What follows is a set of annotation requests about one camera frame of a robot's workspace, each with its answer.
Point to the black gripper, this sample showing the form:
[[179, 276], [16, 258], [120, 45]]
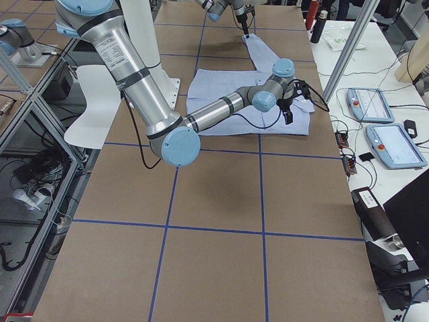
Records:
[[285, 104], [240, 15]]

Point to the blue striped button shirt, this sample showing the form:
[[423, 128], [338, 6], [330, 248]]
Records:
[[227, 103]]

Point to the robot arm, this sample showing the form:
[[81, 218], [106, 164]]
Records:
[[216, 8], [111, 27]]

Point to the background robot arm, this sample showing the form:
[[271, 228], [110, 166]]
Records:
[[18, 43]]

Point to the red bottle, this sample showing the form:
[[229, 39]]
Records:
[[311, 14]]

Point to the black bottle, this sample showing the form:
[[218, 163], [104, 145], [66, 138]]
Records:
[[319, 26]]

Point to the far teach pendant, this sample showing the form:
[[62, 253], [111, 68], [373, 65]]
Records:
[[369, 105]]

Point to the teach pendant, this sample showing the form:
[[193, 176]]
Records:
[[369, 105], [394, 147]]

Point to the black square pad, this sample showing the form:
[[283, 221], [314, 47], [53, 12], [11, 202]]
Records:
[[366, 157]]

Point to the white plastic bag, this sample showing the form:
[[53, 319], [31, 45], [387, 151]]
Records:
[[336, 37]]

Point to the near teach pendant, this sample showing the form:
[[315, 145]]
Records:
[[394, 147]]

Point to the small black device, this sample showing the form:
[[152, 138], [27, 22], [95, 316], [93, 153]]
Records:
[[410, 127]]

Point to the black box with label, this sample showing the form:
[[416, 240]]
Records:
[[371, 213]]

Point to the black monitor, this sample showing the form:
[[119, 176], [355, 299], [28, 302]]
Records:
[[407, 211]]

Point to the white plastic chair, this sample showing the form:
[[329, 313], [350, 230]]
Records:
[[102, 102]]

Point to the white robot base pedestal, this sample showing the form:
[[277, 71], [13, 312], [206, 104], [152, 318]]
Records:
[[140, 25]]

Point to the aluminium frame post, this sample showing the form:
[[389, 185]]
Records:
[[359, 26]]

